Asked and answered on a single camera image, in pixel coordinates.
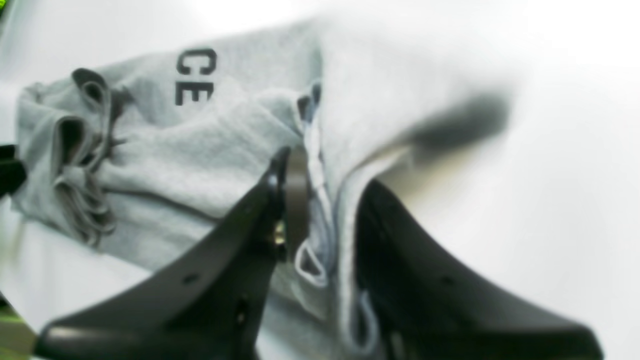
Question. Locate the grey T-shirt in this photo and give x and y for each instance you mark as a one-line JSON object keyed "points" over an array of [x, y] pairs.
{"points": [[139, 159]]}

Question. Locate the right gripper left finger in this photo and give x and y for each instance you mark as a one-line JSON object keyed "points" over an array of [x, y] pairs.
{"points": [[208, 304]]}

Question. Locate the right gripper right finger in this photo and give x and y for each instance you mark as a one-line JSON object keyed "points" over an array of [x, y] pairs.
{"points": [[433, 307]]}

